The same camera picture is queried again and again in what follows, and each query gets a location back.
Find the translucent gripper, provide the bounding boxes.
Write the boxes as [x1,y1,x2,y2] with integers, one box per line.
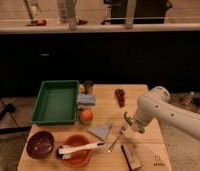
[121,117,144,134]

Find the green pepper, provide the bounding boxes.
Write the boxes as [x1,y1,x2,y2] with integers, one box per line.
[123,111,145,134]

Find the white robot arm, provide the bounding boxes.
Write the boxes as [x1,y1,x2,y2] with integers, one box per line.
[123,86,200,141]

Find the silver fork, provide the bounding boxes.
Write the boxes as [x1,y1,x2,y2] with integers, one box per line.
[107,123,128,154]

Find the black and wood block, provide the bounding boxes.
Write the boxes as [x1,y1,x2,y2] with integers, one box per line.
[121,143,142,171]

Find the blue triangular cloth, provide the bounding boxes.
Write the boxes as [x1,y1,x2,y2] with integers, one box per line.
[87,123,112,141]

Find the red grape bunch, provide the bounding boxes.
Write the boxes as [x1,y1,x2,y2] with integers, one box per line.
[115,88,125,108]

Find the orange peach fruit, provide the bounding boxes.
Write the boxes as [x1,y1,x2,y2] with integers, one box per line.
[79,109,93,125]

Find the blue sponge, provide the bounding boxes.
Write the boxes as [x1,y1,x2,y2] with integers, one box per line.
[77,94,95,106]

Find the orange bowl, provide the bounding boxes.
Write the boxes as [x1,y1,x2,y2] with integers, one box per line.
[62,134,92,168]

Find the small metal cup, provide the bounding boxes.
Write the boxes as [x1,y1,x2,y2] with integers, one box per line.
[83,80,94,94]

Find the green plastic tray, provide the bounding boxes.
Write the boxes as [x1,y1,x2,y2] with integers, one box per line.
[31,80,79,125]

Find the purple bowl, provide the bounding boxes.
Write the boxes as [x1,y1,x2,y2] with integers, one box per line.
[26,131,54,159]

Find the white handled brush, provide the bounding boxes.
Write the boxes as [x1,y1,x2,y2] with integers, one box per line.
[56,142,105,159]

